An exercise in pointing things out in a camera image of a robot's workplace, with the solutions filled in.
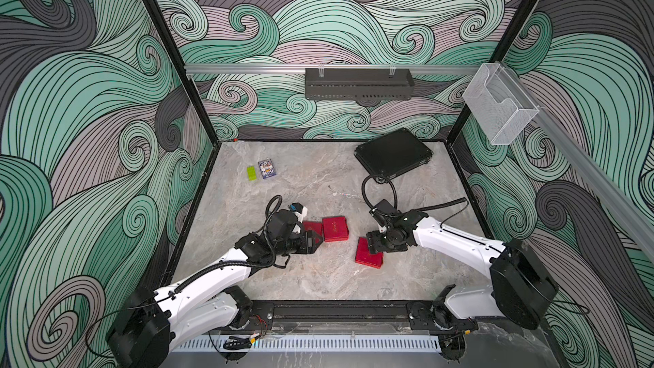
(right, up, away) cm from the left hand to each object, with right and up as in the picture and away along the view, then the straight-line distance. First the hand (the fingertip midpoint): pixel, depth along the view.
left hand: (318, 237), depth 78 cm
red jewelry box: (+6, 0, +10) cm, 12 cm away
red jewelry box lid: (+15, -8, +4) cm, 17 cm away
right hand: (+19, -5, +6) cm, 21 cm away
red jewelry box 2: (-1, +1, +10) cm, 10 cm away
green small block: (-29, +19, +28) cm, 45 cm away
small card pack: (-23, +21, +30) cm, 43 cm away
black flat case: (+34, +27, +34) cm, 55 cm away
